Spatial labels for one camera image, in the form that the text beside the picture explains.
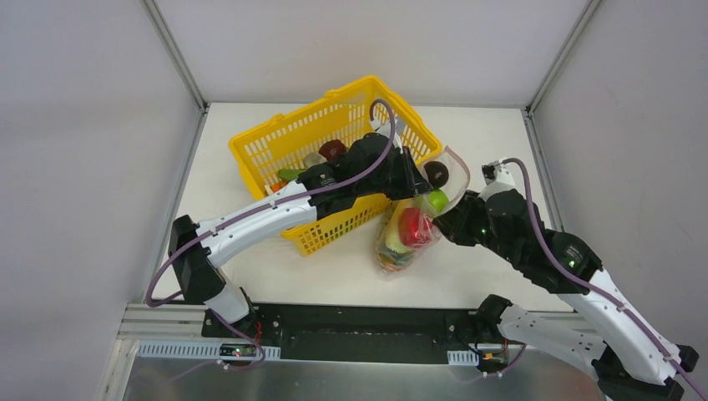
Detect dark avocado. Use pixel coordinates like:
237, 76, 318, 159
423, 160, 450, 189

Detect green apple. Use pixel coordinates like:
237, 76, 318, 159
422, 189, 449, 216

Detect red bell pepper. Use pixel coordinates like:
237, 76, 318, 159
397, 207, 433, 249

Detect clear zip top bag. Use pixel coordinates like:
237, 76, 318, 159
374, 146, 471, 277

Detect white radish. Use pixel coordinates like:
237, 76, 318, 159
384, 219, 412, 254

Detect toy pineapple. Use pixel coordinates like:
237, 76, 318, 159
375, 243, 416, 272

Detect yellow plastic basket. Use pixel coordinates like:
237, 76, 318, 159
211, 76, 442, 263

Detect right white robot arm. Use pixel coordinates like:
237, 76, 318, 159
434, 189, 700, 400

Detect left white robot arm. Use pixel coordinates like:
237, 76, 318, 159
168, 133, 433, 338

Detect dark red apple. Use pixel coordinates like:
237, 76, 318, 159
318, 139, 347, 160

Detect green leafy vegetable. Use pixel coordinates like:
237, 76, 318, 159
277, 169, 305, 182

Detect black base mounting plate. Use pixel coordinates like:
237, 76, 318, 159
234, 303, 504, 364

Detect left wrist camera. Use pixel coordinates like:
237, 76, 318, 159
369, 117, 406, 149

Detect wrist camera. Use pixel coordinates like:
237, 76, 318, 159
369, 117, 406, 149
479, 160, 516, 201

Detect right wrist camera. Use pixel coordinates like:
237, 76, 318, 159
479, 160, 516, 201

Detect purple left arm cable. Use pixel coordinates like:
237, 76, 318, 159
144, 98, 397, 372

